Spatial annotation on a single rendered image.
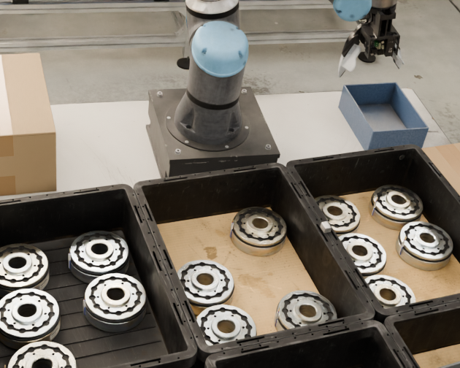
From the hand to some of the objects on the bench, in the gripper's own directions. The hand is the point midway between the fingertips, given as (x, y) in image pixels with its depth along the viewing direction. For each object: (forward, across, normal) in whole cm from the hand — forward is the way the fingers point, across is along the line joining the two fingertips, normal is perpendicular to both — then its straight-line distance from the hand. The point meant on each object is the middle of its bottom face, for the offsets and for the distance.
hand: (368, 71), depth 201 cm
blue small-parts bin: (+18, +5, 0) cm, 19 cm away
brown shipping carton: (+5, -88, -3) cm, 88 cm away
